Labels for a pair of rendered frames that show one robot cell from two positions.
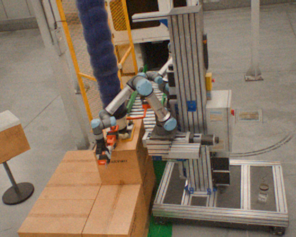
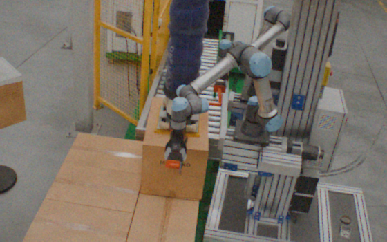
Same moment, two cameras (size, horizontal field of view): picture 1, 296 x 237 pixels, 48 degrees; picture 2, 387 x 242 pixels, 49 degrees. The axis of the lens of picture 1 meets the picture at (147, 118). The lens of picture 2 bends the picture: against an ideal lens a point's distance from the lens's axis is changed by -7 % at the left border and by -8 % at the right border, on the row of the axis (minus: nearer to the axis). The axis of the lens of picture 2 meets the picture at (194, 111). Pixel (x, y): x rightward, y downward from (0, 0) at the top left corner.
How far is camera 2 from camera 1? 0.81 m
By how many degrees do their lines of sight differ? 11
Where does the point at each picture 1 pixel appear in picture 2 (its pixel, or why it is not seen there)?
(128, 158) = (193, 162)
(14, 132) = (12, 92)
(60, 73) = (81, 17)
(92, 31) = not seen: outside the picture
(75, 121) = (83, 89)
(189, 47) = (319, 23)
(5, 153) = not seen: outside the picture
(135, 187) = (191, 203)
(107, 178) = (153, 185)
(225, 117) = (338, 125)
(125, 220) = not seen: outside the picture
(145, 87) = (262, 65)
